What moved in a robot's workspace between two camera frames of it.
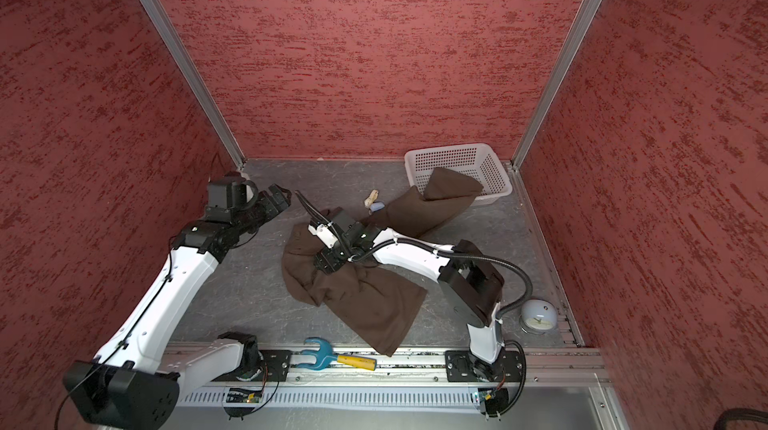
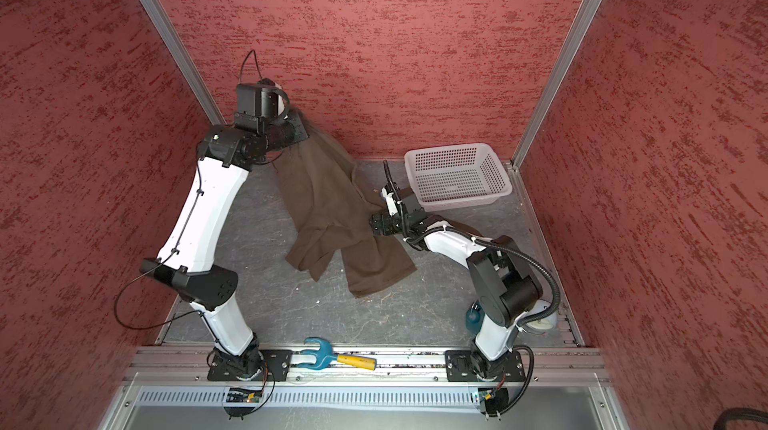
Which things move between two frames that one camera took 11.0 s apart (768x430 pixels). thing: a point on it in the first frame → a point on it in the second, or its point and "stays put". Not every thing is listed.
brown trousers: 368,300 → 334,209
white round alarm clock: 538,316 stays put
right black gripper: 330,261 → 377,226
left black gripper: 271,208 → 300,134
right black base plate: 460,366 stays put
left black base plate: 275,366 stays put
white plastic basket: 477,160 stays put
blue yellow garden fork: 325,357 stays put
